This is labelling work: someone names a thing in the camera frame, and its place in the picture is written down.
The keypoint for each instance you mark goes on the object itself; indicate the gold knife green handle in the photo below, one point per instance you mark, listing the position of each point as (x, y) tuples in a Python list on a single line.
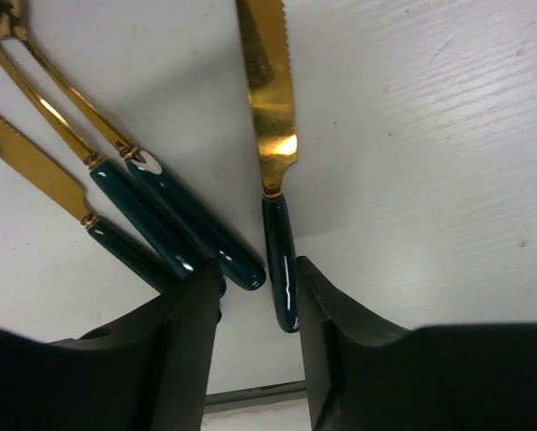
[(266, 59), (47, 175)]

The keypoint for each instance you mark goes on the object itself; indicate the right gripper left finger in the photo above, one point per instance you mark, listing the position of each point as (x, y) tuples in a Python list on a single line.
[(147, 370)]

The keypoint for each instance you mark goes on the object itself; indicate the aluminium rail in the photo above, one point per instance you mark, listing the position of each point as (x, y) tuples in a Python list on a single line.
[(257, 395)]

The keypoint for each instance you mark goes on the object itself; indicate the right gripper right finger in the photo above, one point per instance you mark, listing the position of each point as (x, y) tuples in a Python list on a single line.
[(364, 372)]

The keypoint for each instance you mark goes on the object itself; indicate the gold spoon green handle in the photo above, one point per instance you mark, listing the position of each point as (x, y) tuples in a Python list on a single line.
[(207, 232), (164, 236)]

